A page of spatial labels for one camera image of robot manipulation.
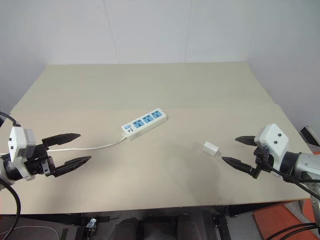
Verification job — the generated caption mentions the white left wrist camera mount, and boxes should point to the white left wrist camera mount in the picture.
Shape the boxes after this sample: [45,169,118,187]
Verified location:
[8,126,36,181]

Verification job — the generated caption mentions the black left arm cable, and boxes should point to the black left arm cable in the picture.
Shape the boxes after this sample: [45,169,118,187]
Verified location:
[0,111,21,240]

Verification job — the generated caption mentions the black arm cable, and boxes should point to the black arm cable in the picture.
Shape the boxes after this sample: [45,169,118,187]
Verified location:
[261,159,320,201]
[0,111,21,240]

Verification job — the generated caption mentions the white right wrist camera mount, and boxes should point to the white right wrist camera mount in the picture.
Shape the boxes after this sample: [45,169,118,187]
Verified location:
[254,122,290,176]

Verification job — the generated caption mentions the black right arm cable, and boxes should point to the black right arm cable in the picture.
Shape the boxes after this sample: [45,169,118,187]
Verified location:
[261,159,320,201]

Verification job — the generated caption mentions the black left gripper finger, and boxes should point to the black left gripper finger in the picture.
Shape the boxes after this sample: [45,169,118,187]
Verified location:
[41,133,82,151]
[53,155,92,179]

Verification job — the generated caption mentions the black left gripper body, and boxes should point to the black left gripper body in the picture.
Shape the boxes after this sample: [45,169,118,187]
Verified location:
[24,143,57,178]

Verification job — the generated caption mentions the silver caster wheel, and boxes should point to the silver caster wheel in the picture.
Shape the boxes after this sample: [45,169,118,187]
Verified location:
[85,216,99,230]

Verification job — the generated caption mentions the white plug adapter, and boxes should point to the white plug adapter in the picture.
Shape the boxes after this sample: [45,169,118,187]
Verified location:
[202,140,223,159]

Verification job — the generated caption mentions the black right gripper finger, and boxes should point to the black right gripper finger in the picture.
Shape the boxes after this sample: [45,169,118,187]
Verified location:
[220,156,253,174]
[234,135,257,147]

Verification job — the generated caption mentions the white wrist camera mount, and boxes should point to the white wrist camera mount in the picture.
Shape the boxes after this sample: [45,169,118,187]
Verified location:
[8,126,36,181]
[254,122,290,176]

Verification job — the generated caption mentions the white blue power strip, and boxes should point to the white blue power strip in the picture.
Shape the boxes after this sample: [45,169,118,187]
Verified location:
[121,107,168,143]

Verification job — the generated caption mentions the black floor cables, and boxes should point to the black floor cables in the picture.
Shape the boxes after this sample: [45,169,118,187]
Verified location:
[264,221,320,240]

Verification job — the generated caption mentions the black table frame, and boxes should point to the black table frame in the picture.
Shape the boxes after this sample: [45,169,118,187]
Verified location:
[0,199,312,240]

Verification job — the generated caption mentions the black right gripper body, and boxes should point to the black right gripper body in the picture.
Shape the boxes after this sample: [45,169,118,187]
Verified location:
[251,146,274,180]

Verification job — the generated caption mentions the orange floor mat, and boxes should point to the orange floor mat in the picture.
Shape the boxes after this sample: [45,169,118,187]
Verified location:
[251,201,320,240]

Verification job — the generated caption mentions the thin white cable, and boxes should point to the thin white cable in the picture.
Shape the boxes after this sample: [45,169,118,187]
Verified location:
[46,134,127,153]

